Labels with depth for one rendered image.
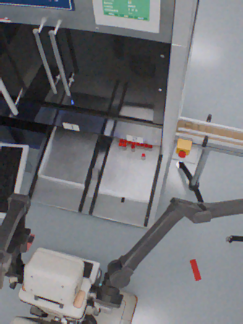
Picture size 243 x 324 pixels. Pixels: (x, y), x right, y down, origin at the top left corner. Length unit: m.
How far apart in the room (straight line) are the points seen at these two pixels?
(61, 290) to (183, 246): 1.55
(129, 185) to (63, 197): 0.35
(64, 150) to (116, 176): 0.33
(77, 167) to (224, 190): 1.33
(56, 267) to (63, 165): 0.79
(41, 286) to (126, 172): 0.85
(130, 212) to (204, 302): 1.10
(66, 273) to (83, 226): 1.48
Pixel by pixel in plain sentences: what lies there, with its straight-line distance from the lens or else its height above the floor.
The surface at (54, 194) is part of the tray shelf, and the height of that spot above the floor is 0.88.
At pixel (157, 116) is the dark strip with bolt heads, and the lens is 1.79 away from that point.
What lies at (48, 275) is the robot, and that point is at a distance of 1.50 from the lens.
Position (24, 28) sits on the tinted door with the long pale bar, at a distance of 1.54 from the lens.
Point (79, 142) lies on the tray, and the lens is 2.21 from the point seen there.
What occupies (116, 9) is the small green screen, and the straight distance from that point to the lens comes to 1.28.
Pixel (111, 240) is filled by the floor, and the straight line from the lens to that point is 2.91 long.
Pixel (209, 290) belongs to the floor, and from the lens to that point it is 2.89.
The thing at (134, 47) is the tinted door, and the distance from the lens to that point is 1.44.
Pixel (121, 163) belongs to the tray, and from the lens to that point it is 2.13.
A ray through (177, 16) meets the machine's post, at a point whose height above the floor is 1.94.
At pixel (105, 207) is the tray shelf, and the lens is 2.05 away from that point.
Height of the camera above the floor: 2.84
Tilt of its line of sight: 67 degrees down
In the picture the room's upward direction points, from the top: 6 degrees counter-clockwise
